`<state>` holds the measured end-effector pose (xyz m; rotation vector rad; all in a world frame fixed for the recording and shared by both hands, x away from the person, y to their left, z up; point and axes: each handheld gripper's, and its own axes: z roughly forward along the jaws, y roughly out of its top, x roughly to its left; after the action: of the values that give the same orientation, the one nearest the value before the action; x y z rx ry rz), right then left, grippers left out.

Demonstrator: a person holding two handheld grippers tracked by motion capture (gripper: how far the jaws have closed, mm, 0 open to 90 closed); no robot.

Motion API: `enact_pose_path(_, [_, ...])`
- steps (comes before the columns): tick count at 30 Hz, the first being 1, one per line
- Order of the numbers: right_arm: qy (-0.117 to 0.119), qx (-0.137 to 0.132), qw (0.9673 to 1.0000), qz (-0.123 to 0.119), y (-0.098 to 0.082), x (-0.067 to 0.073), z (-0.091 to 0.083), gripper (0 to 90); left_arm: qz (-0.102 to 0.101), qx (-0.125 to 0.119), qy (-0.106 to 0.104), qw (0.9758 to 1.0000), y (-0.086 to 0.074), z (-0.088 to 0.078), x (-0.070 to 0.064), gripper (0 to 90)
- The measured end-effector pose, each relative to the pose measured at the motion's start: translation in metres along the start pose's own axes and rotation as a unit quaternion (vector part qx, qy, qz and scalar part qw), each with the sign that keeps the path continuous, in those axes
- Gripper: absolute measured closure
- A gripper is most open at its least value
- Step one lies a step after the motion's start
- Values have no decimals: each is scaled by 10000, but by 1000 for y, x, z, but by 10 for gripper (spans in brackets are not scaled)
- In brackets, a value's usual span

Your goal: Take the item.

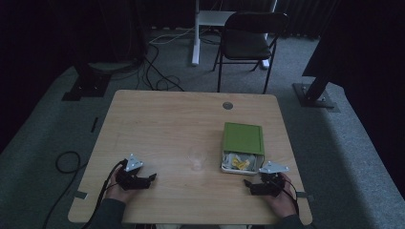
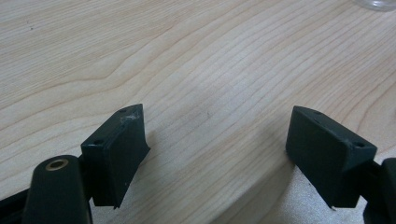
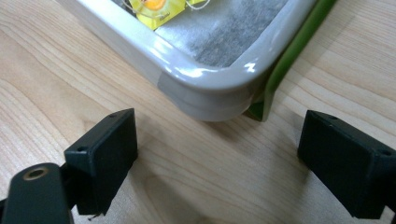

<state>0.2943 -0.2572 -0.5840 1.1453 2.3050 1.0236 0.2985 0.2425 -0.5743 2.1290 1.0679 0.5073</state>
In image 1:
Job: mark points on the black slanted stand with base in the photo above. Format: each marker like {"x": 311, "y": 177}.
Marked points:
{"x": 315, "y": 92}

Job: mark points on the black folding chair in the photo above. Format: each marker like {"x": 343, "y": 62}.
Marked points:
{"x": 246, "y": 44}

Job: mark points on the black marker strip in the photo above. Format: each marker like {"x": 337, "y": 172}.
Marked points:
{"x": 94, "y": 124}

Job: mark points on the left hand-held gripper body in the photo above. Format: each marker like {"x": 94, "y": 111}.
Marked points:
{"x": 129, "y": 178}

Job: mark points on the white box tray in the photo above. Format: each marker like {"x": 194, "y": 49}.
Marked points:
{"x": 226, "y": 168}

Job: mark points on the person's left hand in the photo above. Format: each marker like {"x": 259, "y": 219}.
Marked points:
{"x": 119, "y": 193}

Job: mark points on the person's right hand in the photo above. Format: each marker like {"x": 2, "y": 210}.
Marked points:
{"x": 284, "y": 203}

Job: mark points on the grey round table grommet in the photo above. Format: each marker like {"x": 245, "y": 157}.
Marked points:
{"x": 227, "y": 105}

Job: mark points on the pale tea bag packet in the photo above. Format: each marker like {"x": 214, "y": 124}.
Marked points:
{"x": 228, "y": 159}

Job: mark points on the black stand base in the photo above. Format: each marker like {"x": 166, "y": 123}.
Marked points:
{"x": 87, "y": 86}

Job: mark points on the green box sleeve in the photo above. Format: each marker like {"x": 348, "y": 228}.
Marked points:
{"x": 243, "y": 138}

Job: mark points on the clear glass cup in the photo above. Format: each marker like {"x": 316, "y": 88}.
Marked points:
{"x": 197, "y": 158}

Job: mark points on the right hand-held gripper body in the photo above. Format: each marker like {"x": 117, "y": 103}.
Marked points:
{"x": 270, "y": 183}

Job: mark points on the yellow tea bag packet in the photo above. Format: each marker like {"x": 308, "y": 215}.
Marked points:
{"x": 240, "y": 163}

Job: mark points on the white desk frame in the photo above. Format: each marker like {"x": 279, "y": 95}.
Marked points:
{"x": 196, "y": 44}

